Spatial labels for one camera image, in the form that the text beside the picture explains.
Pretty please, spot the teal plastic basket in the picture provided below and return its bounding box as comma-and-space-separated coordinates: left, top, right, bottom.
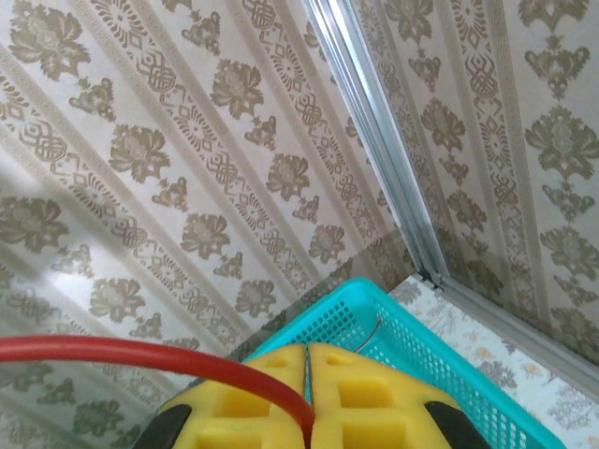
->
242, 276, 567, 449

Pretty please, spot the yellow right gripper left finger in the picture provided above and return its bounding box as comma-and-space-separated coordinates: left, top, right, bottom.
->
133, 344, 314, 449

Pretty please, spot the dark red cable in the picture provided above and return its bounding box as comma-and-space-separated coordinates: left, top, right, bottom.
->
358, 315, 384, 350

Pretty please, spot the bright red cable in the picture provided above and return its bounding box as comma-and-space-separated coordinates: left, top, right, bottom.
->
0, 335, 315, 429

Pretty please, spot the floral table mat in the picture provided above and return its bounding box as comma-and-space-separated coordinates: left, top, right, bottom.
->
390, 275, 599, 449

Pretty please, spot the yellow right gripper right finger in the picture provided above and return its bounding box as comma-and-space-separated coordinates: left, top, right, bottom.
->
306, 342, 492, 449

